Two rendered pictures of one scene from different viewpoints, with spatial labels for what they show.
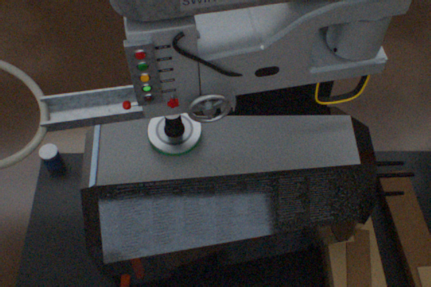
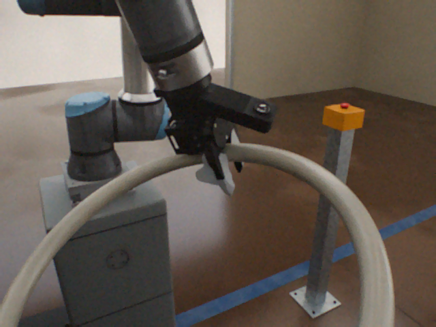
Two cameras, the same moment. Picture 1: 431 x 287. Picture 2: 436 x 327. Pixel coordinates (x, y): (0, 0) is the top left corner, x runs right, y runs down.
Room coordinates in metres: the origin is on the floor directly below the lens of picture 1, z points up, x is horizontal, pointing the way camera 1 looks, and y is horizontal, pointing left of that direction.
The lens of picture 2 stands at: (1.34, 0.74, 1.45)
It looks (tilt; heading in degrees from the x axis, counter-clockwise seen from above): 24 degrees down; 153
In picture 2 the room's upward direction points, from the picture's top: straight up
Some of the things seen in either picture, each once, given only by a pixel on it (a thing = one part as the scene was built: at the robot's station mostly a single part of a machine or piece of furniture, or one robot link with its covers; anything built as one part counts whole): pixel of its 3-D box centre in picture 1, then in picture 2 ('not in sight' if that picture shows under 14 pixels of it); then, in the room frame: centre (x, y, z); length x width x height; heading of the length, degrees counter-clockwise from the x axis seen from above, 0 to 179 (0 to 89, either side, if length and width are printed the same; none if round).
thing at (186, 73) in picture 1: (188, 50); not in sight; (1.16, 0.11, 1.30); 0.36 x 0.22 x 0.45; 101
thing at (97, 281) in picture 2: not in sight; (112, 276); (0.13, 0.86, 0.43); 0.50 x 0.50 x 0.85; 2
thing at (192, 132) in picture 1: (174, 130); not in sight; (1.15, 0.19, 0.85); 0.21 x 0.21 x 0.01
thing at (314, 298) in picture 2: not in sight; (328, 216); (0.32, 1.86, 0.54); 0.20 x 0.20 x 1.09; 0
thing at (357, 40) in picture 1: (359, 21); not in sight; (1.27, -0.46, 1.32); 0.19 x 0.19 x 0.20
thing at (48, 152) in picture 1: (51, 157); not in sight; (1.48, 0.95, 0.08); 0.10 x 0.10 x 0.13
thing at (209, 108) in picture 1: (207, 100); not in sight; (1.05, 0.05, 1.18); 0.15 x 0.10 x 0.15; 101
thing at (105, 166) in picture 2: not in sight; (93, 157); (0.13, 0.86, 0.98); 0.19 x 0.19 x 0.10
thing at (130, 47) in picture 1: (144, 73); not in sight; (1.02, 0.24, 1.35); 0.08 x 0.03 x 0.28; 101
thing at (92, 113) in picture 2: not in sight; (92, 120); (0.13, 0.87, 1.11); 0.17 x 0.15 x 0.18; 77
